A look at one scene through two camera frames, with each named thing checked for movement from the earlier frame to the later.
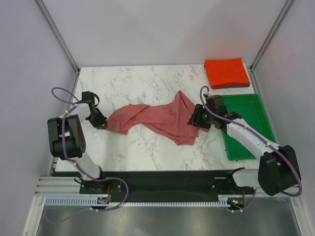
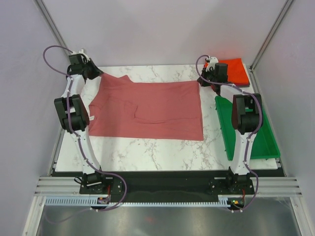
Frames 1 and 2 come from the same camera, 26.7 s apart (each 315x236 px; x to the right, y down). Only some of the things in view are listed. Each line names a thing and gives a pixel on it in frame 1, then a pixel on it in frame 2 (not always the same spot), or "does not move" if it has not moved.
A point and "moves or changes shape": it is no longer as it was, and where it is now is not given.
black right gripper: [195, 119] -> [204, 73]
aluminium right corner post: [266, 41] does not move
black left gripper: [99, 125] -> [97, 73]
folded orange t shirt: [225, 71] does not move
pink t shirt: [170, 119] moves or changes shape
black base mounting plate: [191, 183] does not move
